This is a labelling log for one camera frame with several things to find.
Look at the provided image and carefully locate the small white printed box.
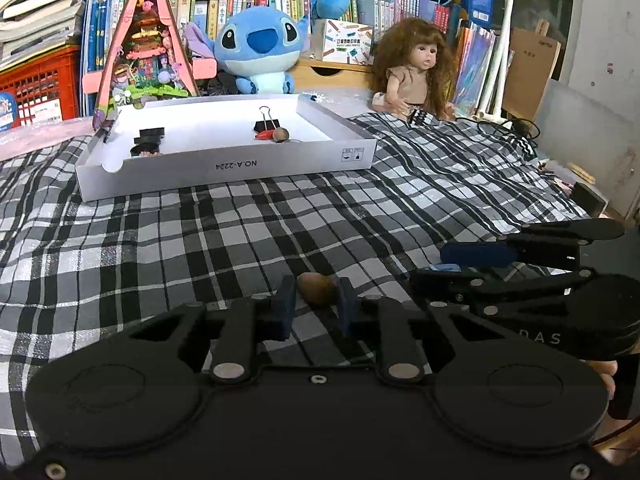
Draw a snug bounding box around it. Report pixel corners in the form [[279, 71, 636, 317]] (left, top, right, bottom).
[[319, 20, 373, 65]]

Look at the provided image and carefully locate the black round lid middle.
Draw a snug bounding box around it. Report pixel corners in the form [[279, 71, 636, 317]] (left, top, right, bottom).
[[134, 136, 164, 144]]

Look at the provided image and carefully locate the black round cap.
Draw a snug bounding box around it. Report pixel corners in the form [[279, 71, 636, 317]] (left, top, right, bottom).
[[130, 142, 160, 157]]

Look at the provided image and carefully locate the orange carrot toy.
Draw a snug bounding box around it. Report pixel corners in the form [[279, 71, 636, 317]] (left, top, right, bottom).
[[255, 129, 274, 140]]

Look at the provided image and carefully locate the brown haired baby doll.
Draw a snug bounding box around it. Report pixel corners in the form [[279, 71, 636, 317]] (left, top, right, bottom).
[[370, 18, 454, 120]]

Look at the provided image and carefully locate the white desk lamp stand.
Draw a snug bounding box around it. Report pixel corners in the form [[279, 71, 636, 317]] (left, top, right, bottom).
[[476, 0, 513, 124]]

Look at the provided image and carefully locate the white shallow cardboard box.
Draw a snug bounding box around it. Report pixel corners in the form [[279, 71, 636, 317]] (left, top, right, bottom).
[[76, 94, 376, 202]]

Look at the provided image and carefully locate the black round lid far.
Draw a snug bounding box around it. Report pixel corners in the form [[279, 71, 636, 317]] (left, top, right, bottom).
[[139, 127, 165, 136]]

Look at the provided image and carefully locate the black binder clip in box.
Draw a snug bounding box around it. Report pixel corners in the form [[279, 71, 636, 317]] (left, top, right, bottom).
[[254, 105, 280, 134]]

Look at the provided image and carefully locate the black round lid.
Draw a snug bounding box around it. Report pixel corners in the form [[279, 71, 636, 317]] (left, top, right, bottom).
[[134, 136, 164, 144], [139, 127, 165, 136]]

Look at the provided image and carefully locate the blue Stitch plush toy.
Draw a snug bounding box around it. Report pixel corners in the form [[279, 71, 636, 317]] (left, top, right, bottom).
[[184, 6, 309, 94]]

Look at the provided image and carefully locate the stack of books left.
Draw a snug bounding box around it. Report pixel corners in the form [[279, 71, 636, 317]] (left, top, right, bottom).
[[1, 0, 87, 70]]

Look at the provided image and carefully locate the black binder clip on box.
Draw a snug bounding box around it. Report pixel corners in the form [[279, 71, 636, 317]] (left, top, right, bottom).
[[98, 120, 114, 143]]

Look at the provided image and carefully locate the brown walnut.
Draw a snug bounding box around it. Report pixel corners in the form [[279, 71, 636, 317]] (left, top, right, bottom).
[[271, 127, 290, 143], [296, 272, 335, 304]]

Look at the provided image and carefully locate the black white plaid cloth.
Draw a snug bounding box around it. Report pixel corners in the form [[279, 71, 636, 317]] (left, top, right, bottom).
[[1, 113, 584, 467]]

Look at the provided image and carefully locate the wooden drawer box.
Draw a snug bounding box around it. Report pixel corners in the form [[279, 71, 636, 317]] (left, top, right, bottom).
[[288, 58, 371, 91]]

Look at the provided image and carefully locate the pink triangular diorama house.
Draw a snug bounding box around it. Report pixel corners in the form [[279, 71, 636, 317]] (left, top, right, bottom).
[[82, 0, 217, 132]]

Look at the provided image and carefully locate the red plastic crate left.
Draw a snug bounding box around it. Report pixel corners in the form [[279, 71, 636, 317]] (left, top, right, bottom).
[[1, 46, 80, 131]]

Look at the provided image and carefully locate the black cable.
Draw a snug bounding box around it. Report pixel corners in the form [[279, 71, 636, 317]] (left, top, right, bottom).
[[454, 115, 544, 154]]

